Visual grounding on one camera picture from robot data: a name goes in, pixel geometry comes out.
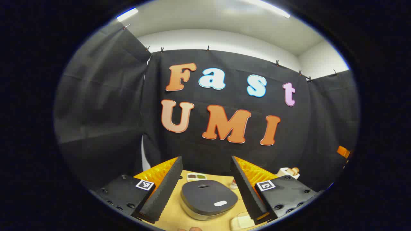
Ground ceiling light strip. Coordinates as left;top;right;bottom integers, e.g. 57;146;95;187
116;8;139;22

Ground white toaster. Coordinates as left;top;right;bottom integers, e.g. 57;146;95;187
277;167;301;179

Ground dark grey rice cooker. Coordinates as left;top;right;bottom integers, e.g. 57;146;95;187
181;179;239;221

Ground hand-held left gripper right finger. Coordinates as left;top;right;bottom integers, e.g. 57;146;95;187
230;156;317;225

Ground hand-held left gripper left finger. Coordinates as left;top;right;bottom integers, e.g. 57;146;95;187
92;156;183;224

